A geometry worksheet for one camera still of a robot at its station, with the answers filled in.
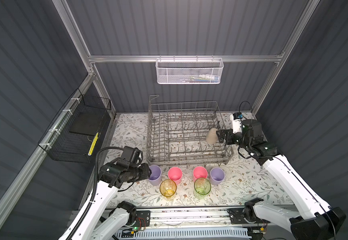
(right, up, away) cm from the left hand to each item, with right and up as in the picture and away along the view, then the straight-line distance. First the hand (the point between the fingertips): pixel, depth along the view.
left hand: (148, 172), depth 72 cm
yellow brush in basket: (-25, +15, -2) cm, 30 cm away
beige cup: (+35, +17, +17) cm, 42 cm away
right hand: (+39, +20, +3) cm, 44 cm away
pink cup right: (+27, -4, +13) cm, 30 cm away
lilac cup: (+37, -6, +14) cm, 40 cm away
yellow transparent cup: (+9, -11, +7) cm, 16 cm away
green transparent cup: (+27, -11, +7) cm, 30 cm away
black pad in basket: (-31, +24, +3) cm, 40 cm away
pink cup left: (+13, -6, +15) cm, 21 cm away
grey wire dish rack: (+14, +19, +36) cm, 42 cm away
